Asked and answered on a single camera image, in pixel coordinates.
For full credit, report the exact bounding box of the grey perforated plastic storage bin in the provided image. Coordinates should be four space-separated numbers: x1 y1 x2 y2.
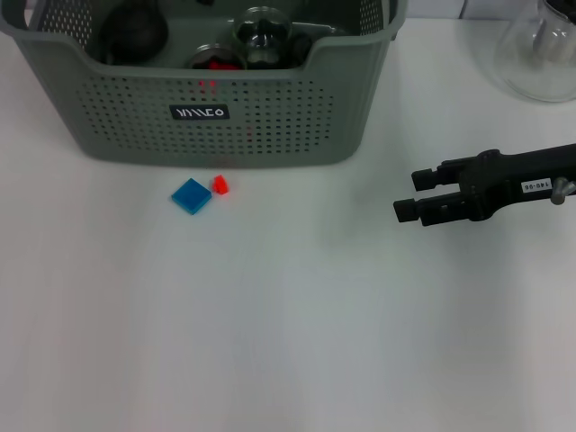
0 0 410 170

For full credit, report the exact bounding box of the right gripper cable with plug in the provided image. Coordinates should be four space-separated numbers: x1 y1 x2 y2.
550 176 576 207

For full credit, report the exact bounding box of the black round teapot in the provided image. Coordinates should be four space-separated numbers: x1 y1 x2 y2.
97 0 170 64

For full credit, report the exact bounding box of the clear glass carafe black handle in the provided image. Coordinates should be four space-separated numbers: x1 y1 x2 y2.
493 0 576 104

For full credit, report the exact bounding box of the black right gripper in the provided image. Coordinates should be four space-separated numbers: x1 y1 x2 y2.
392 142 576 228

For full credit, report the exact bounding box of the blue toy brick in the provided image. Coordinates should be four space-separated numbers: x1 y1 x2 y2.
170 177 213 218

